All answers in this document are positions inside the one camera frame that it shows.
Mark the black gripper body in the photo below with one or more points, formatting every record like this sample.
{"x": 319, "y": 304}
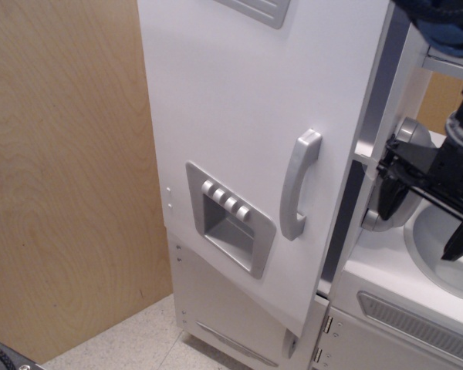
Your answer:
{"x": 435, "y": 174}

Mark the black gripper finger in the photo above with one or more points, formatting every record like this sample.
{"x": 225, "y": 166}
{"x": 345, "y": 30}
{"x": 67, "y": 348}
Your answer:
{"x": 392, "y": 195}
{"x": 453, "y": 249}

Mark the white fridge door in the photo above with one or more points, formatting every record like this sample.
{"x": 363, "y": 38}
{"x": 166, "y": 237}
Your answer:
{"x": 232, "y": 95}

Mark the silver sink basin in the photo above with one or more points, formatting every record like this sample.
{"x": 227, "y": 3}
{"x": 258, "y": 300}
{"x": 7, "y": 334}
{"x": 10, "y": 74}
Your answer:
{"x": 426, "y": 234}

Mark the silver toy phone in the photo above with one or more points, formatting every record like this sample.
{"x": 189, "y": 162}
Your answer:
{"x": 410, "y": 131}

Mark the white toy kitchen body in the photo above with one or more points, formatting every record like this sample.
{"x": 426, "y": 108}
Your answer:
{"x": 379, "y": 262}

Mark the silver vent grille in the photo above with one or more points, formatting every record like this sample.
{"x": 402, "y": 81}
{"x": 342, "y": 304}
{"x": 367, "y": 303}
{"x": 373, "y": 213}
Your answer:
{"x": 432, "y": 334}

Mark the white upper shelf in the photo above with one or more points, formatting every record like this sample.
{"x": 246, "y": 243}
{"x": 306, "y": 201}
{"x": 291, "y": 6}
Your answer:
{"x": 444, "y": 64}

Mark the brass hinge upper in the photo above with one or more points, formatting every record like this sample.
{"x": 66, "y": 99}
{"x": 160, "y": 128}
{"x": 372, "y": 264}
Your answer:
{"x": 327, "y": 324}

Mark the brass hinge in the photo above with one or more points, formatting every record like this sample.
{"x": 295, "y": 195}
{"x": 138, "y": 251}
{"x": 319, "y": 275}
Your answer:
{"x": 327, "y": 324}
{"x": 317, "y": 355}

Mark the silver ice dispenser panel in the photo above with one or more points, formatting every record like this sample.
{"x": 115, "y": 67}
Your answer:
{"x": 230, "y": 223}

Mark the brass hinge lower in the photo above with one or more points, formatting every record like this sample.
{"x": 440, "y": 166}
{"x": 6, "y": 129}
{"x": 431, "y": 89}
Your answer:
{"x": 317, "y": 355}

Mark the white freezer door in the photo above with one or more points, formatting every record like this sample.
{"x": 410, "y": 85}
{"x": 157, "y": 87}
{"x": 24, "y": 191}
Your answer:
{"x": 212, "y": 309}

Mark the silver top vent panel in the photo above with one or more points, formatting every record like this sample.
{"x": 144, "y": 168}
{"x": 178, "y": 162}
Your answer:
{"x": 269, "y": 12}

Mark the black object bottom left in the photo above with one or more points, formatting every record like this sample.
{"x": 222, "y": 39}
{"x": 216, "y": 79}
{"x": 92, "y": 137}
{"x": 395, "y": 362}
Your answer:
{"x": 11, "y": 359}

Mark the silver fridge door handle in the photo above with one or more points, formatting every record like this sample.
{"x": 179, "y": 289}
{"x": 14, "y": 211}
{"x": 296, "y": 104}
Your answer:
{"x": 304, "y": 154}

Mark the silver freezer door handle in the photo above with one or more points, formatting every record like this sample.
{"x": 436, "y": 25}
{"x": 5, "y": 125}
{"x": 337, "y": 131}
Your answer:
{"x": 289, "y": 344}

